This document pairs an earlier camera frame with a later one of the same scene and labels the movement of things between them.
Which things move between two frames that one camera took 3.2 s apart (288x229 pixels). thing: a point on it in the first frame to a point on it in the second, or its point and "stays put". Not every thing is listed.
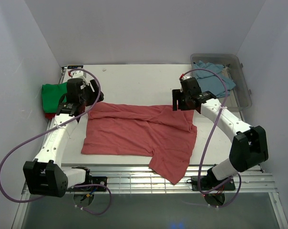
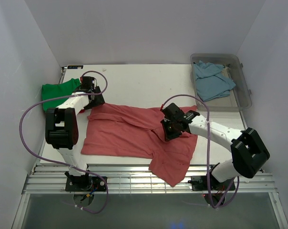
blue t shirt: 212,78 stays put
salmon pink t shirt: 165,133 stays put
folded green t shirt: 51,95 stays put
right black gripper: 176,95 to 169,136
